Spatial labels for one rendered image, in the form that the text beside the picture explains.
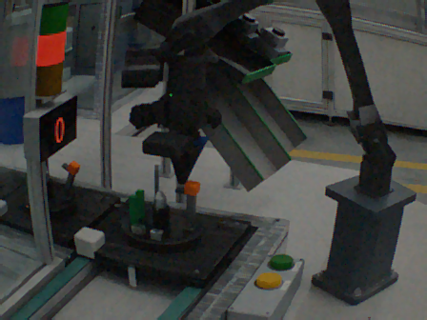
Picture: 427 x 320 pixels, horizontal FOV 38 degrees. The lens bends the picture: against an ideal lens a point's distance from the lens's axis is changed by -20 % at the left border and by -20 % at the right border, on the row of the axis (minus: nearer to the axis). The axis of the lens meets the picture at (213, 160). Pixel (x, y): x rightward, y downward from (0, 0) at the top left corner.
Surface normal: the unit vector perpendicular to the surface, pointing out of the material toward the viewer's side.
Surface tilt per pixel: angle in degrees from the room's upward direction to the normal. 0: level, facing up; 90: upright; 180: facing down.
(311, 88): 90
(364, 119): 61
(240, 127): 45
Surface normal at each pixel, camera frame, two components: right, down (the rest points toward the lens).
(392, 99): -0.18, 0.33
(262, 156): 0.64, -0.52
